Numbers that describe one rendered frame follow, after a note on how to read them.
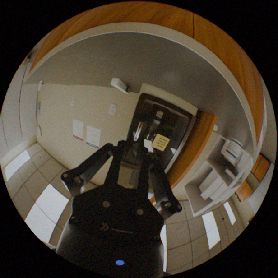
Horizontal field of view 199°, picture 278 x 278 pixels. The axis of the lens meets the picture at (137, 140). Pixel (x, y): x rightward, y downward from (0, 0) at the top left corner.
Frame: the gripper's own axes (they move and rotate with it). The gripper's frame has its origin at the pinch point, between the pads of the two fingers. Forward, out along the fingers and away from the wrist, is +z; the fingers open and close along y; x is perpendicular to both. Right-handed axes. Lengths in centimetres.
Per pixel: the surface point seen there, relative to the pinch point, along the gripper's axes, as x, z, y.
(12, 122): -46, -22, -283
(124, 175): -30.3, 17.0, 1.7
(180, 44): 20.5, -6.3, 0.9
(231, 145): 15, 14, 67
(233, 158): 9, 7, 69
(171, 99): 17.9, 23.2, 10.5
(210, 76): 20.7, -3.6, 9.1
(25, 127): -76, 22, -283
